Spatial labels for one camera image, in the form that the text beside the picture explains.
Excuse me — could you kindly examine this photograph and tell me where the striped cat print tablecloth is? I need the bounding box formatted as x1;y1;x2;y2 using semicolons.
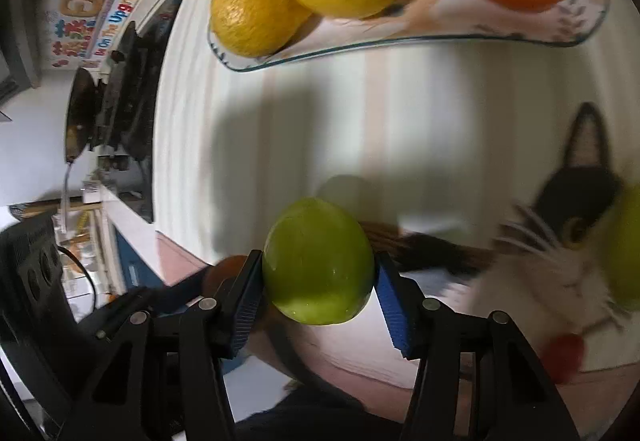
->
150;0;640;427

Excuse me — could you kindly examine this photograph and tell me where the black gas stove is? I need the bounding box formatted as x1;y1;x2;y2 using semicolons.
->
92;0;191;222

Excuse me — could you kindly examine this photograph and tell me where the dark red apple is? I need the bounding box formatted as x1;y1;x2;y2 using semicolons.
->
202;255;251;302

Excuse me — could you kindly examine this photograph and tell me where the wooden frame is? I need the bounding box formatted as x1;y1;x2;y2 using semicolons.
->
7;198;103;222

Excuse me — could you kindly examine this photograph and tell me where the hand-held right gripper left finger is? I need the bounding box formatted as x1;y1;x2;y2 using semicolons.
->
62;249;264;441

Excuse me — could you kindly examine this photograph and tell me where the small yellow citrus fruit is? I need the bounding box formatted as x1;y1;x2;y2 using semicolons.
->
210;0;316;58

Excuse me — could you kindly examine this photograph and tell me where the black frying pan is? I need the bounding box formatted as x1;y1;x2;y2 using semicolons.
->
60;68;103;222

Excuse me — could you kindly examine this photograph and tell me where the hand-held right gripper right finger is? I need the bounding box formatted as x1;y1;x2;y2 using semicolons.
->
376;253;581;441

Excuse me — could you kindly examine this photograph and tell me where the green apple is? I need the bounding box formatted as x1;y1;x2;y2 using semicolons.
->
600;183;640;312
262;197;375;326

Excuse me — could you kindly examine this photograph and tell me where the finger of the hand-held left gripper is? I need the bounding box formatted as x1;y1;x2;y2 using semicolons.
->
96;267;212;340

